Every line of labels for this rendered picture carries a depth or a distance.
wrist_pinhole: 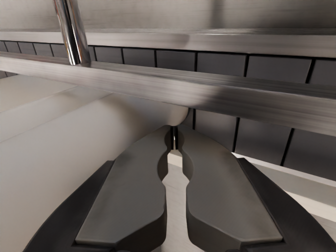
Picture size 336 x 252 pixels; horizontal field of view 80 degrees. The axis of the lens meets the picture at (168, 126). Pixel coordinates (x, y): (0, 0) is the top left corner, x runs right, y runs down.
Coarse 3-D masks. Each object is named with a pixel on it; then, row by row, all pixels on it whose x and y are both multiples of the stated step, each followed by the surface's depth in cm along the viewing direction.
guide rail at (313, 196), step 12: (168, 156) 17; (180, 156) 17; (264, 168) 15; (276, 180) 14; (288, 180) 14; (300, 180) 14; (312, 180) 14; (288, 192) 13; (300, 192) 13; (312, 192) 13; (324, 192) 13; (300, 204) 13; (312, 204) 12; (324, 204) 12; (324, 216) 12
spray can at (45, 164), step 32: (128, 96) 13; (32, 128) 10; (64, 128) 10; (96, 128) 10; (128, 128) 12; (0, 160) 8; (32, 160) 8; (64, 160) 9; (96, 160) 10; (0, 192) 7; (32, 192) 8; (64, 192) 8; (0, 224) 7; (32, 224) 7
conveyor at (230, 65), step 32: (128, 64) 20; (160, 64) 18; (192, 64) 16; (224, 64) 15; (256, 64) 14; (288, 64) 13; (320, 64) 12; (192, 128) 19; (224, 128) 17; (256, 128) 16; (288, 128) 15; (288, 160) 16; (320, 160) 14
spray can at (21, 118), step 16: (48, 96) 15; (64, 96) 15; (80, 96) 16; (96, 96) 16; (0, 112) 13; (16, 112) 13; (32, 112) 13; (48, 112) 13; (64, 112) 14; (0, 128) 11; (16, 128) 12
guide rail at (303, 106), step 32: (0, 64) 15; (32, 64) 13; (64, 64) 11; (96, 64) 11; (160, 96) 9; (192, 96) 8; (224, 96) 7; (256, 96) 7; (288, 96) 6; (320, 96) 6; (320, 128) 6
